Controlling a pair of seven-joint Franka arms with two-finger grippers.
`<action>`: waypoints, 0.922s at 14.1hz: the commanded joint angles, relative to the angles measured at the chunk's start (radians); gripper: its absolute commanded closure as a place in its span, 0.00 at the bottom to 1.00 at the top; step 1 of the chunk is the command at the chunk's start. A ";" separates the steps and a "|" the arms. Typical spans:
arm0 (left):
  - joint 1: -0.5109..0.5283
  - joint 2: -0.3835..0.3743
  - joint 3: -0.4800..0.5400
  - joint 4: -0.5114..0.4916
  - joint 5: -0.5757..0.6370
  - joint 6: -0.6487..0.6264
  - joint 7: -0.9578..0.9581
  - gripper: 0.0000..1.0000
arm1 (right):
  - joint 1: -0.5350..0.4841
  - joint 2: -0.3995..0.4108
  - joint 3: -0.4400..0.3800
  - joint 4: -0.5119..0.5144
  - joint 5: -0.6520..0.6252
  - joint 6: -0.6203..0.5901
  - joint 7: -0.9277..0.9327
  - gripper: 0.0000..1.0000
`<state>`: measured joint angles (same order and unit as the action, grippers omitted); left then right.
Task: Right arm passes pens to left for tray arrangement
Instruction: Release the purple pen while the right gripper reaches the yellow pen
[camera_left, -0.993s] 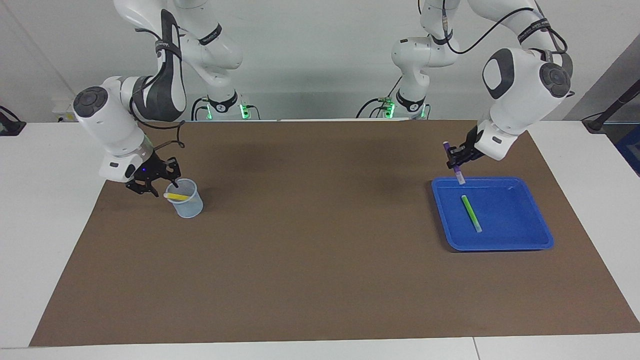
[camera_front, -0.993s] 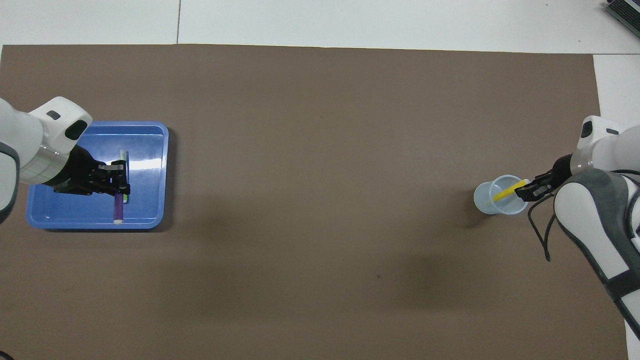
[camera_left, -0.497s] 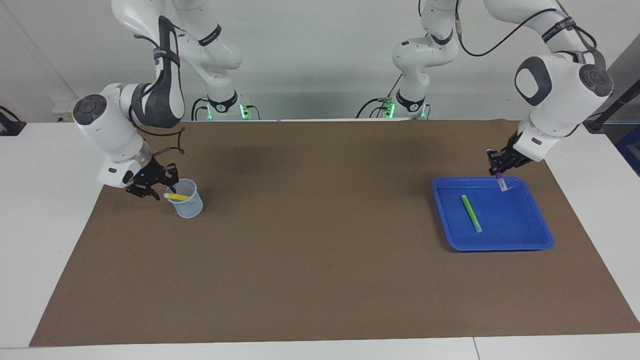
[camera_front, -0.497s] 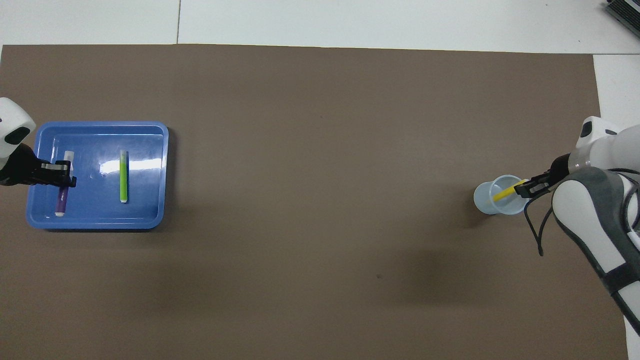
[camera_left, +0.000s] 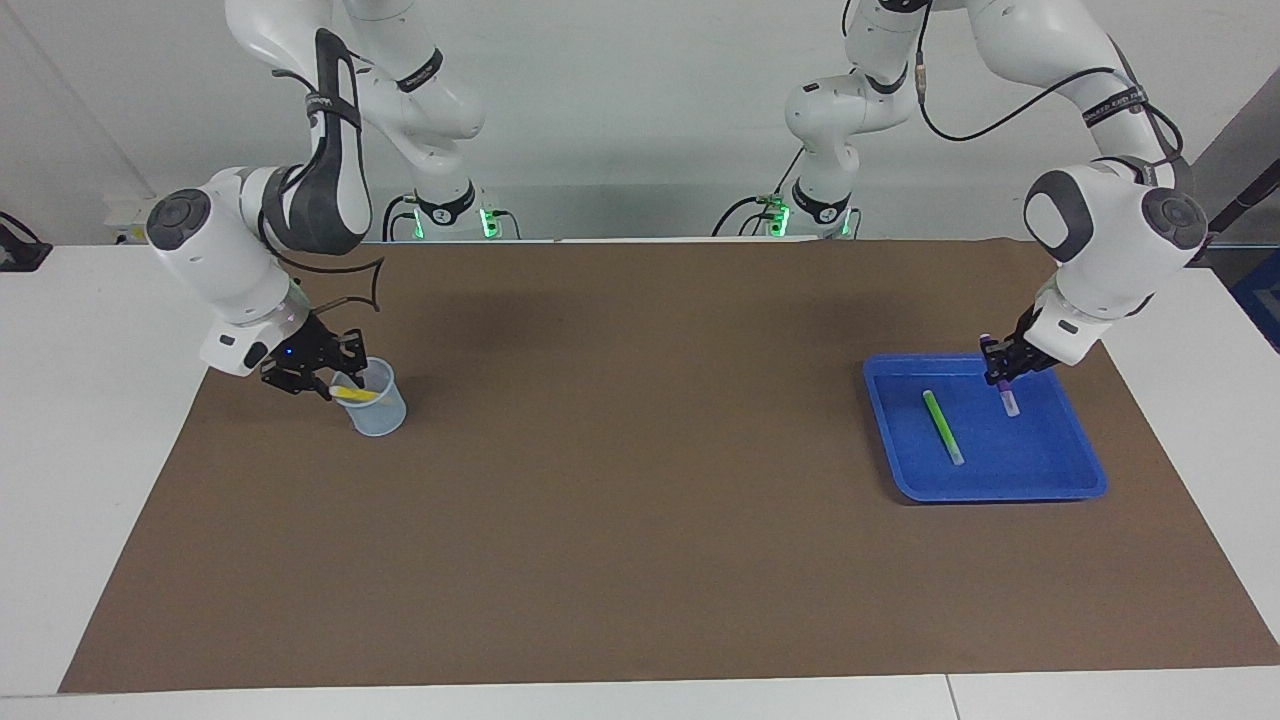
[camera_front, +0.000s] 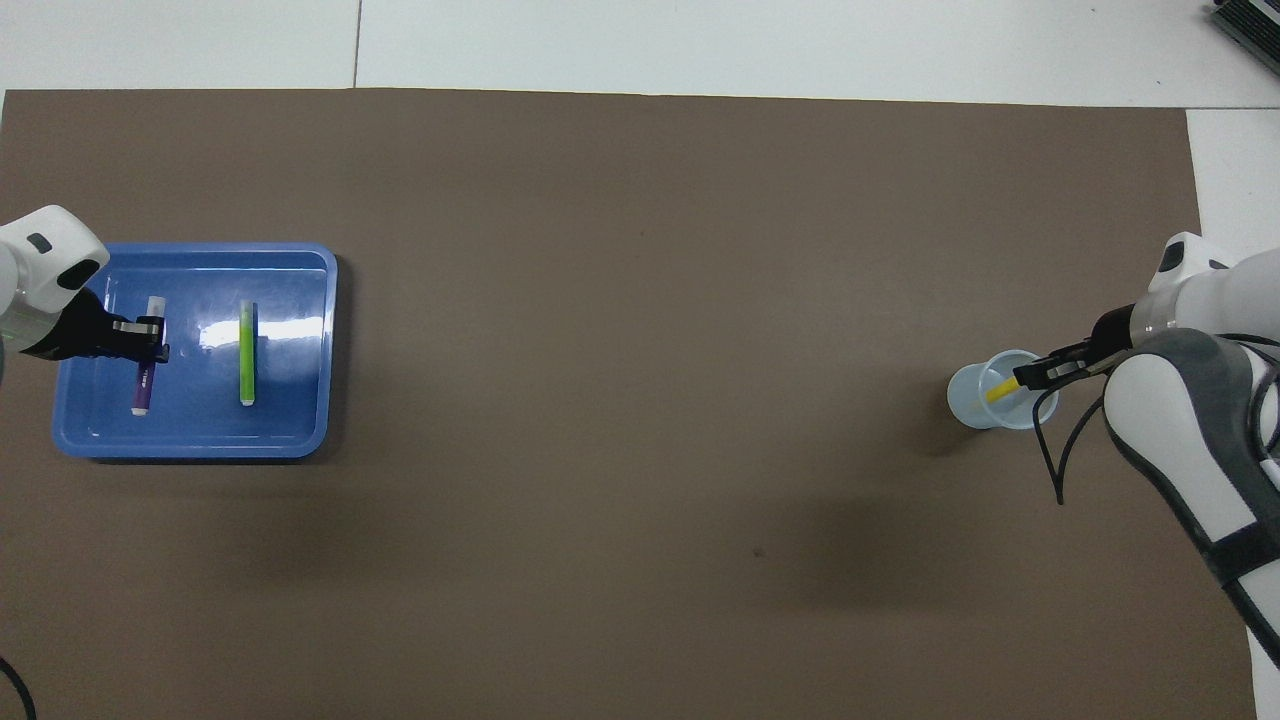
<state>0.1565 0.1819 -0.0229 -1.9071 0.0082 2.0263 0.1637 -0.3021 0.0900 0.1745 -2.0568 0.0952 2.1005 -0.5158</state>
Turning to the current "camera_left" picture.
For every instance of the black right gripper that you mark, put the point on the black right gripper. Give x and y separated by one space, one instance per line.
300 355

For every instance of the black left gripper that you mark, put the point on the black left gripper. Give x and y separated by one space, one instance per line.
1030 350

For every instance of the yellow highlighter pen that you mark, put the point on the yellow highlighter pen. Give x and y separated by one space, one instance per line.
355 394

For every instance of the purple highlighter pen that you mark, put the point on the purple highlighter pen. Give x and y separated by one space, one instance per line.
1010 402

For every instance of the green highlighter pen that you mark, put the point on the green highlighter pen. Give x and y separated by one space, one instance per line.
942 428

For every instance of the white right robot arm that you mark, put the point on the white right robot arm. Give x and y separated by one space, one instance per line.
220 260

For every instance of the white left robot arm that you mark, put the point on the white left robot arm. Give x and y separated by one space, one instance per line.
1100 260

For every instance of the blue plastic tray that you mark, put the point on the blue plastic tray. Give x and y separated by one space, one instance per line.
1040 450

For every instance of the light blue mesh pen cup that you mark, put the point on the light blue mesh pen cup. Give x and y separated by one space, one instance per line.
378 418

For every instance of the white power strip box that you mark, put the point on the white power strip box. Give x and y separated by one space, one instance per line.
135 215

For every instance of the black stand pole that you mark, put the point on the black stand pole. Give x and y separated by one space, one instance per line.
1240 200

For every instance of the brown table mat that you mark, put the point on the brown table mat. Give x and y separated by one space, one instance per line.
640 500

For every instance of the black clamp mount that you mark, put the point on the black clamp mount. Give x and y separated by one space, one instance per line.
20 250

